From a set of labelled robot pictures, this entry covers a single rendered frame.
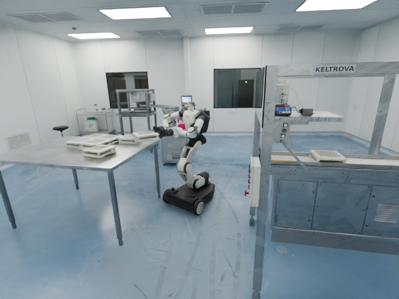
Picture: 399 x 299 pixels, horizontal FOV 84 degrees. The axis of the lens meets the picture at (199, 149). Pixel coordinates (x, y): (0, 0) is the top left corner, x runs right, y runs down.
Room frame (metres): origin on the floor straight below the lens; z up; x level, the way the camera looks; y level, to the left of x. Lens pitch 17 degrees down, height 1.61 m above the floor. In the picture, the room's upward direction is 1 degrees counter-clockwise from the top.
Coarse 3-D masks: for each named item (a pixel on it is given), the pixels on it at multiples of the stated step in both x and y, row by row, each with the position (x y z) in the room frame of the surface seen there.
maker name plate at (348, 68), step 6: (318, 66) 1.21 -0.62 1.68; (324, 66) 1.21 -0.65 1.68; (330, 66) 1.20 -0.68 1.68; (336, 66) 1.20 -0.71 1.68; (342, 66) 1.19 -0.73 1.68; (348, 66) 1.19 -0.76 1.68; (354, 66) 1.18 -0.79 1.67; (318, 72) 1.21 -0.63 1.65; (324, 72) 1.21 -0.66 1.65; (330, 72) 1.20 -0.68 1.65; (336, 72) 1.20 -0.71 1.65; (342, 72) 1.19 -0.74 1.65; (348, 72) 1.18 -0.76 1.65; (354, 72) 1.18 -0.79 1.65
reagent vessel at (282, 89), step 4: (280, 84) 2.07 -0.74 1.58; (284, 84) 1.98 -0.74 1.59; (288, 84) 1.96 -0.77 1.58; (280, 88) 1.94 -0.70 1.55; (284, 88) 1.94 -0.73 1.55; (288, 88) 1.96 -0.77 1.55; (280, 92) 1.94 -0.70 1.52; (284, 92) 1.94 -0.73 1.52; (276, 96) 1.95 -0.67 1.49; (280, 96) 1.94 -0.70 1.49; (284, 96) 1.94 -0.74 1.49; (276, 100) 1.95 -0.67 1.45; (280, 100) 1.93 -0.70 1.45; (284, 100) 1.94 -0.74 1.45; (276, 104) 1.95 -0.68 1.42; (280, 104) 1.94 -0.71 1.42; (284, 104) 1.95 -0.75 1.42
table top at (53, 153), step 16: (48, 144) 2.81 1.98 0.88; (64, 144) 2.80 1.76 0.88; (128, 144) 2.73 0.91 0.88; (144, 144) 2.71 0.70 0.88; (0, 160) 2.20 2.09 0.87; (16, 160) 2.18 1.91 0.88; (32, 160) 2.17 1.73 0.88; (48, 160) 2.16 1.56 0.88; (64, 160) 2.15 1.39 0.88; (80, 160) 2.14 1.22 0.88; (96, 160) 2.13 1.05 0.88; (112, 160) 2.12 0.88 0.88; (128, 160) 2.19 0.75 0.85
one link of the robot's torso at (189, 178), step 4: (176, 164) 2.68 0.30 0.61; (188, 164) 2.61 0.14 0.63; (176, 168) 2.69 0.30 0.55; (188, 168) 2.59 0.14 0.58; (180, 172) 2.69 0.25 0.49; (188, 172) 2.59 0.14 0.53; (180, 176) 2.71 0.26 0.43; (184, 176) 2.74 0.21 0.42; (188, 176) 2.60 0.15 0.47; (192, 176) 2.73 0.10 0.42; (184, 180) 2.73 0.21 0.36; (188, 180) 2.66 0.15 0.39; (192, 180) 2.73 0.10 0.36; (196, 180) 2.76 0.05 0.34; (188, 184) 2.75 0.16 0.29; (192, 184) 2.72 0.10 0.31; (196, 188) 2.75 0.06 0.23
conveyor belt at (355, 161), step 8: (296, 160) 1.98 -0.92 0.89; (304, 160) 1.98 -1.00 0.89; (352, 160) 1.95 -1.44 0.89; (360, 160) 1.95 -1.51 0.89; (368, 160) 1.94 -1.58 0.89; (376, 160) 1.94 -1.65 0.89; (384, 160) 1.94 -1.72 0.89; (392, 160) 1.93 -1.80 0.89; (368, 168) 1.76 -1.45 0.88; (376, 168) 1.75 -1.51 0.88
